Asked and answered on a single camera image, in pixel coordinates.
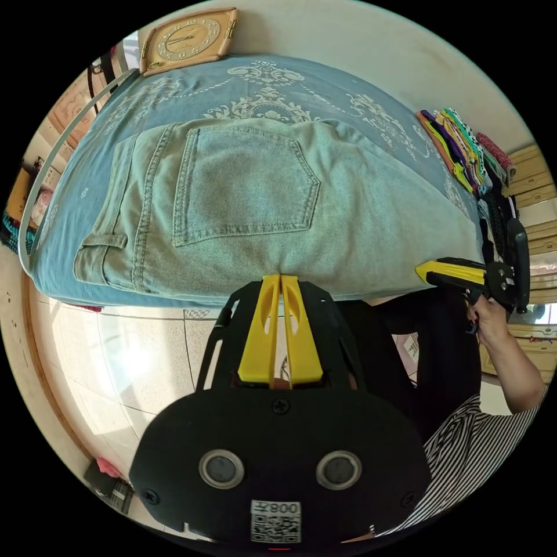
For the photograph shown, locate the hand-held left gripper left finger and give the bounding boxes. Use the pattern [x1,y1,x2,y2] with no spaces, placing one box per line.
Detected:
[237,274,283,385]

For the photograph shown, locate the person's right forearm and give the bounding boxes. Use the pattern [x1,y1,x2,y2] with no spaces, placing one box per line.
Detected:
[478,331,548,414]

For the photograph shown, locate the person's right hand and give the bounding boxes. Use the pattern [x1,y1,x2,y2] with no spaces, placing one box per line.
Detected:
[465,295,512,349]

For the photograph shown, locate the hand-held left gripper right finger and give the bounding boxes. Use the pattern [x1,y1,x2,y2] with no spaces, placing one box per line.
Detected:
[281,274,324,385]

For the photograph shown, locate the pile of clothes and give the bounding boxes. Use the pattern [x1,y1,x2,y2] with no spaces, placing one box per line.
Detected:
[415,107,519,262]

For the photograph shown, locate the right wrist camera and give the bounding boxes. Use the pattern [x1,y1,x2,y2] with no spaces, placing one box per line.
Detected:
[506,219,531,315]

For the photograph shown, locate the beige square wall clock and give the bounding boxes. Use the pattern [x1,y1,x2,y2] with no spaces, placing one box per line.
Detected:
[139,7,240,78]

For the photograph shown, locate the person's body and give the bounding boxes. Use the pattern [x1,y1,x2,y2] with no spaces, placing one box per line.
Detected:
[337,285,550,542]

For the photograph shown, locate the bed with blue printed sheet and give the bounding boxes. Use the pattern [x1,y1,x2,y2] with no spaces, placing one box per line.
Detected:
[17,53,495,310]

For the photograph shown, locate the blue denim pants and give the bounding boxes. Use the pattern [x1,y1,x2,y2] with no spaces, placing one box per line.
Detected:
[73,117,486,302]

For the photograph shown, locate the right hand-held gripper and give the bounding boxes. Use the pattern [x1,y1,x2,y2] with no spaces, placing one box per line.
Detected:
[415,257,518,315]

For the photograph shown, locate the wooden cupboard with drawers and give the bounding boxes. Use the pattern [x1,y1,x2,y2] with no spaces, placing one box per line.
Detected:
[478,142,557,380]

